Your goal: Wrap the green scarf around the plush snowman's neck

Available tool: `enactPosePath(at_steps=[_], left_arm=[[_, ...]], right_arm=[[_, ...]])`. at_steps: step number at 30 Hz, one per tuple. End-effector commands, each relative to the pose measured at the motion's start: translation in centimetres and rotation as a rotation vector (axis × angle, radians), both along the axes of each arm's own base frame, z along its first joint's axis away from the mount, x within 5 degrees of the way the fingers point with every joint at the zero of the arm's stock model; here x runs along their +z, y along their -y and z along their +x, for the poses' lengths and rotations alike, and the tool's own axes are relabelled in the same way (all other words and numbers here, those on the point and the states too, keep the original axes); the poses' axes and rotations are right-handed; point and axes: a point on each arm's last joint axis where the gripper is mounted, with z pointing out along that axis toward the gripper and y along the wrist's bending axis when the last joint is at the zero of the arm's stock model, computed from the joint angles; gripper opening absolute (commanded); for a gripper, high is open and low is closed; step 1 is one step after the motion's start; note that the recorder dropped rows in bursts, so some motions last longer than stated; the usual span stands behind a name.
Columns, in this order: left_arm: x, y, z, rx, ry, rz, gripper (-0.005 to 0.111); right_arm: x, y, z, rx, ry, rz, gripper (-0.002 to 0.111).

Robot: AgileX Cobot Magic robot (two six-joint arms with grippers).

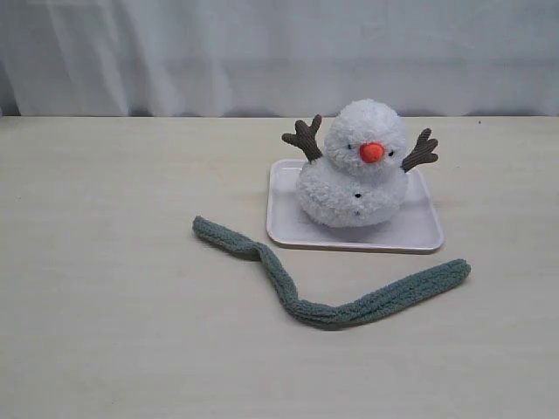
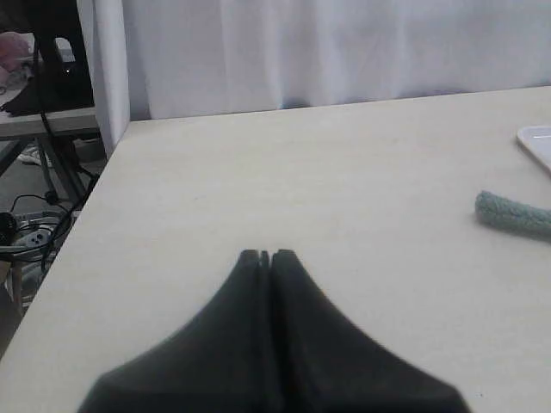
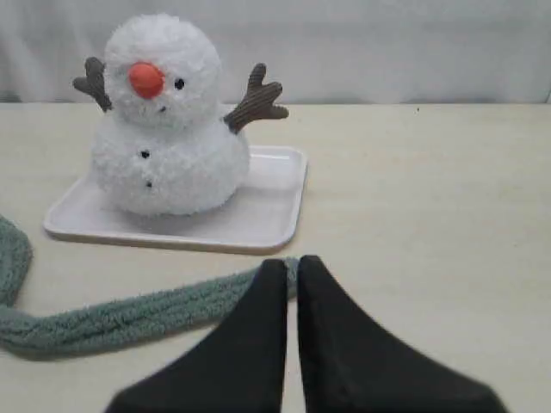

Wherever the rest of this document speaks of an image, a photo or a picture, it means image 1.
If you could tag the grey-green knitted scarf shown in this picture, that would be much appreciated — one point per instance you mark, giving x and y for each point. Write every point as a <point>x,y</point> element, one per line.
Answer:
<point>369,308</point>

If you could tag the white plush snowman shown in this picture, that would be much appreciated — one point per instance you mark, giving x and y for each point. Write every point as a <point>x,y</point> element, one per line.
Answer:
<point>359,175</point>

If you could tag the white background curtain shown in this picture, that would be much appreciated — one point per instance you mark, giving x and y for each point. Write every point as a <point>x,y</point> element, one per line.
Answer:
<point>277,58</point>

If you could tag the white rectangular tray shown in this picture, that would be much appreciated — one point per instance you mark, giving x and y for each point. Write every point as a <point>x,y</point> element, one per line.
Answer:
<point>414,229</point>

